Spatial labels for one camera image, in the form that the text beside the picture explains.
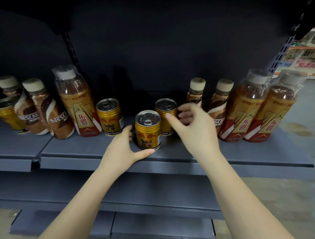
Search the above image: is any person's left forearm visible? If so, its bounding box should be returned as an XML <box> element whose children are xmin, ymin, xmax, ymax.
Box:
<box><xmin>38</xmin><ymin>159</ymin><xmax>134</xmax><ymax>239</ymax></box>

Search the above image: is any person's right forearm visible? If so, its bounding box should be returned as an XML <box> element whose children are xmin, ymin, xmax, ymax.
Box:
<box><xmin>193</xmin><ymin>147</ymin><xmax>296</xmax><ymax>239</ymax></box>

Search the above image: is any slotted grey shelf upright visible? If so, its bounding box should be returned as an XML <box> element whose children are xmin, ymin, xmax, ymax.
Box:
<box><xmin>268</xmin><ymin>0</ymin><xmax>315</xmax><ymax>75</ymax></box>
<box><xmin>61</xmin><ymin>32</ymin><xmax>84</xmax><ymax>75</ymax></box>

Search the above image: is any person's left hand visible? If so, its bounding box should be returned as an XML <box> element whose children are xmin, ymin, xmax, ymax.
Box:
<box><xmin>100</xmin><ymin>125</ymin><xmax>156</xmax><ymax>173</ymax></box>

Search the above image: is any short grey metal shelf board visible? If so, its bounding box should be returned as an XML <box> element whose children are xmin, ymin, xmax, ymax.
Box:
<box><xmin>0</xmin><ymin>121</ymin><xmax>53</xmax><ymax>173</ymax></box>

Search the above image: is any large amber energy drink bottle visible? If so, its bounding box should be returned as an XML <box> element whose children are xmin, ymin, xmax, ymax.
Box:
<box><xmin>52</xmin><ymin>65</ymin><xmax>103</xmax><ymax>137</ymax></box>
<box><xmin>244</xmin><ymin>70</ymin><xmax>307</xmax><ymax>143</ymax></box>
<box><xmin>218</xmin><ymin>69</ymin><xmax>273</xmax><ymax>143</ymax></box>

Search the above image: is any brown coffee drink bottle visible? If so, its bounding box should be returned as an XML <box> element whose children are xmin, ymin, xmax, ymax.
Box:
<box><xmin>22</xmin><ymin>78</ymin><xmax>75</xmax><ymax>140</ymax></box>
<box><xmin>186</xmin><ymin>77</ymin><xmax>206</xmax><ymax>111</ymax></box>
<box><xmin>0</xmin><ymin>75</ymin><xmax>50</xmax><ymax>136</ymax></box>
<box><xmin>205</xmin><ymin>79</ymin><xmax>234</xmax><ymax>135</ymax></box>

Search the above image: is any person's right hand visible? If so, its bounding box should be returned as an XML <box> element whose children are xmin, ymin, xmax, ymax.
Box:
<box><xmin>165</xmin><ymin>103</ymin><xmax>222</xmax><ymax>158</ymax></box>

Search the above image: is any dark shelf back panel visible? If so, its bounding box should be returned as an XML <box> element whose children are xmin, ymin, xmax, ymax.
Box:
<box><xmin>0</xmin><ymin>0</ymin><xmax>307</xmax><ymax>116</ymax></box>

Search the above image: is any wide grey metal shelf board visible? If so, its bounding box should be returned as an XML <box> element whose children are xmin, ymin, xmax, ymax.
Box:
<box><xmin>39</xmin><ymin>116</ymin><xmax>315</xmax><ymax>180</ymax></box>

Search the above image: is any orange storage rack with goods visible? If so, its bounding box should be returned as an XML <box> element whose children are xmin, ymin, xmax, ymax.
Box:
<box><xmin>274</xmin><ymin>29</ymin><xmax>315</xmax><ymax>80</ymax></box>

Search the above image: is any gold energy drink can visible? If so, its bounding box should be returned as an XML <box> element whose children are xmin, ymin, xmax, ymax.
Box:
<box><xmin>155</xmin><ymin>98</ymin><xmax>178</xmax><ymax>136</ymax></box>
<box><xmin>0</xmin><ymin>97</ymin><xmax>28</xmax><ymax>134</ymax></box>
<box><xmin>135</xmin><ymin>110</ymin><xmax>161</xmax><ymax>151</ymax></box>
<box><xmin>96</xmin><ymin>98</ymin><xmax>125</xmax><ymax>136</ymax></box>

